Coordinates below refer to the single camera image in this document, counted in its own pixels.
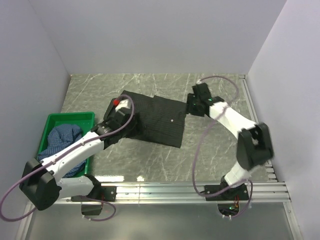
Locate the black pinstriped long sleeve shirt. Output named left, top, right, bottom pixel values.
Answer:
left=122, top=90, right=187, bottom=148

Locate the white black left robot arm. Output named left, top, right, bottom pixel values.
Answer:
left=19, top=94, right=138, bottom=211

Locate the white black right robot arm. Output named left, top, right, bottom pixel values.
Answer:
left=187, top=83, right=274, bottom=200

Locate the green plastic tray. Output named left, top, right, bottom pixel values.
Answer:
left=37, top=111, right=96, bottom=177

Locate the blue checked shirt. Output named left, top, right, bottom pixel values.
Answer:
left=37, top=123, right=88, bottom=179

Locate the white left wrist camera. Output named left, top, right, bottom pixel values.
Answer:
left=113, top=98, right=131, bottom=112

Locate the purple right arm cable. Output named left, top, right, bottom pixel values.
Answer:
left=192, top=75, right=254, bottom=220

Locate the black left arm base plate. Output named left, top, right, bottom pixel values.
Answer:
left=70, top=186, right=117, bottom=202

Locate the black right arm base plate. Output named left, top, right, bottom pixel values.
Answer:
left=201, top=183, right=252, bottom=202

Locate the aluminium rail frame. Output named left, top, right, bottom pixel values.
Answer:
left=27, top=74, right=292, bottom=240

